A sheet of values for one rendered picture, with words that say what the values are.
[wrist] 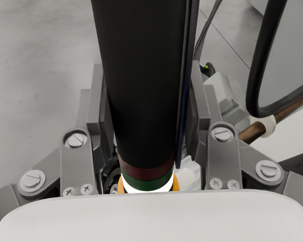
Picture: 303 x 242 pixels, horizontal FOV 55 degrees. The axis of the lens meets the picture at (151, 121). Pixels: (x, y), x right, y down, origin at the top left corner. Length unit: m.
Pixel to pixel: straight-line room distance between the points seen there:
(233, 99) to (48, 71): 2.17
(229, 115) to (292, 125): 0.13
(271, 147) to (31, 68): 2.37
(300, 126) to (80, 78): 2.10
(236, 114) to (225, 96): 0.05
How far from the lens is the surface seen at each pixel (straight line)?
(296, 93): 0.32
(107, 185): 0.44
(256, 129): 0.29
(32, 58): 2.86
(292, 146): 0.59
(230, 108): 0.65
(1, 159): 2.15
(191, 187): 0.24
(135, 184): 0.17
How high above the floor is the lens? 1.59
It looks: 49 degrees down
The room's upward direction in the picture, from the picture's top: 1 degrees counter-clockwise
